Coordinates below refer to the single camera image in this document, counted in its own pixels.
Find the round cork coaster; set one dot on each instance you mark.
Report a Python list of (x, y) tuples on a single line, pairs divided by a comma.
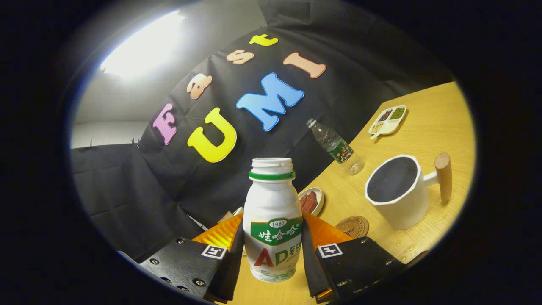
[(353, 226)]

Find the white divided dish with beans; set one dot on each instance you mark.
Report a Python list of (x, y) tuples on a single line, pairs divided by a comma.
[(387, 125)]

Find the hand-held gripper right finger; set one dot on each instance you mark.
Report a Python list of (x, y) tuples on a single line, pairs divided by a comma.
[(313, 271)]

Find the white juice bottle green label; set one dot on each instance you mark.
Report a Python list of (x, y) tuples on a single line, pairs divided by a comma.
[(273, 199)]

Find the white round plate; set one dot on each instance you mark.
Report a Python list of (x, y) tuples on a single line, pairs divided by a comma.
[(319, 203)]

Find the red meat slices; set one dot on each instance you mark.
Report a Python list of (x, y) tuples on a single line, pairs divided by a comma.
[(309, 202)]

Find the wooden table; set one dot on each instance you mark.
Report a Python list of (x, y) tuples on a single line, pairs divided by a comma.
[(427, 127)]

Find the clear plastic water bottle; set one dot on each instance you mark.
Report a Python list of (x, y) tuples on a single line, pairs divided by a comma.
[(336, 146)]

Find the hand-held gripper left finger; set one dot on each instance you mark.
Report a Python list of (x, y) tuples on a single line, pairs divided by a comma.
[(233, 267)]

